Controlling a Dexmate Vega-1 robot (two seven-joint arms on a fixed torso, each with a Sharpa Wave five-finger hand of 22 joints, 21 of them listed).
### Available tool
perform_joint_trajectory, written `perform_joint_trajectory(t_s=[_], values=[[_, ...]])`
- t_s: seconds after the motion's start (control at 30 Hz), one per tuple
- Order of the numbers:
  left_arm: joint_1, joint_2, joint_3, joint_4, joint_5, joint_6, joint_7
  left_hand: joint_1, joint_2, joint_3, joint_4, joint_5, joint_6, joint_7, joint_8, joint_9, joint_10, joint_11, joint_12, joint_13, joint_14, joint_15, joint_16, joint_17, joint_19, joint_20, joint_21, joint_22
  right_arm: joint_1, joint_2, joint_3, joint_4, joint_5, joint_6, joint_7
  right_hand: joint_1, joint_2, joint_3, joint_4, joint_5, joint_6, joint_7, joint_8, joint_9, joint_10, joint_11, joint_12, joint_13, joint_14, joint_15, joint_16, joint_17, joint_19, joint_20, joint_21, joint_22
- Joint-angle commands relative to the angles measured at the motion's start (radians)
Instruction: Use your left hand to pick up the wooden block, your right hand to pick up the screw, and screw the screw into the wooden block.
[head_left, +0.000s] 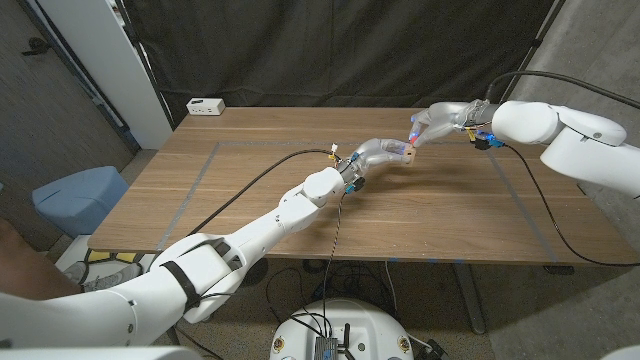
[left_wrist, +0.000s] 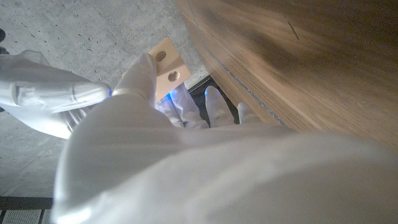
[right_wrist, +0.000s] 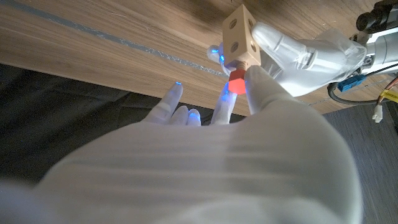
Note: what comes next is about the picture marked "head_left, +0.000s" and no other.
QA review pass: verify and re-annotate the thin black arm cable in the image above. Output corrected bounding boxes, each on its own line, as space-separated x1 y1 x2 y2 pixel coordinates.
502 143 640 268
197 192 347 339

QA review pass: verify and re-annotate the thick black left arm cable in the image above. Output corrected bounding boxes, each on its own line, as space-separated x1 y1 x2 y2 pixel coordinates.
187 148 336 237

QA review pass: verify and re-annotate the white power strip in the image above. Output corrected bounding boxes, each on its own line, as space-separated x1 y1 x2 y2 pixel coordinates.
185 97 226 117

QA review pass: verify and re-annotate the black floor cable tangle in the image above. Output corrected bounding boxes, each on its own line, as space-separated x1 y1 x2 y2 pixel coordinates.
264 258 401 326

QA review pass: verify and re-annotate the grey table leg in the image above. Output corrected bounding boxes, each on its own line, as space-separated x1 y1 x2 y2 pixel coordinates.
452 263 486 335

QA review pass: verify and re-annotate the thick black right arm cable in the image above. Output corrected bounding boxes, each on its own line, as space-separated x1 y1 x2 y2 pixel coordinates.
483 70 640 110

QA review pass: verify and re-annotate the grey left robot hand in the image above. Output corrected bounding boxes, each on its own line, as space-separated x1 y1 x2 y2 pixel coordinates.
339 138 412 194

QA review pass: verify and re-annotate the grey electronics module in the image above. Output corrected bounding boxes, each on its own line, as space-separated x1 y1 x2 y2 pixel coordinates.
313 335 340 360

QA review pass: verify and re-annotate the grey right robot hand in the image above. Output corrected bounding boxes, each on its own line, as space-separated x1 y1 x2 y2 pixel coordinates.
409 99 499 149

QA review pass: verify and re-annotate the black curtain backdrop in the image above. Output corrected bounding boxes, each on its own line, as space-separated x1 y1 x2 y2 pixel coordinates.
122 0 556 126

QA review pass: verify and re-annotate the white cabinet panel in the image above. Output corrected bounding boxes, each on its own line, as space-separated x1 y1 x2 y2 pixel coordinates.
37 0 174 150

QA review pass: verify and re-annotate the blue padded stool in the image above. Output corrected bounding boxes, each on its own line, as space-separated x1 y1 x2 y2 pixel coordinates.
31 165 130 239

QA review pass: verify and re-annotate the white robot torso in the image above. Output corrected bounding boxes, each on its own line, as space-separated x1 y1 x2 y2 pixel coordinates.
269 298 415 360

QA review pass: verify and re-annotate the white floor cable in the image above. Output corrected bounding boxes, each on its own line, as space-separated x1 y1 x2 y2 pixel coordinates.
383 260 399 316

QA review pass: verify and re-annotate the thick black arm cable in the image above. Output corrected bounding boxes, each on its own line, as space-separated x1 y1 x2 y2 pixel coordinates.
483 70 640 110
187 148 336 237

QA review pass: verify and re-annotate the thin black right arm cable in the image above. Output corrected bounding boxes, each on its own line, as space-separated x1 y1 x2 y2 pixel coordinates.
502 143 640 268

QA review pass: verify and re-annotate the black round floor fan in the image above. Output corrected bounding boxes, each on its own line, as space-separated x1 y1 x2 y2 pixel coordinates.
242 257 269 289

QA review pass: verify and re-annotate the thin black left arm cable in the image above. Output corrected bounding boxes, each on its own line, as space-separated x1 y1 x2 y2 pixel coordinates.
197 192 347 339

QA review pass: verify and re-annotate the black backdrop stand pole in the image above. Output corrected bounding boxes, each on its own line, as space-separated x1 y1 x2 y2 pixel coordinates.
497 0 569 109
117 0 176 131

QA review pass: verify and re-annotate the black door handle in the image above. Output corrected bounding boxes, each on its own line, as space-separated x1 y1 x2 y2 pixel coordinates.
20 36 51 56

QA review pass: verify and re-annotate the person's bare leg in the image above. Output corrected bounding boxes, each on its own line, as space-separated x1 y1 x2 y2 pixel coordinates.
0 217 84 301

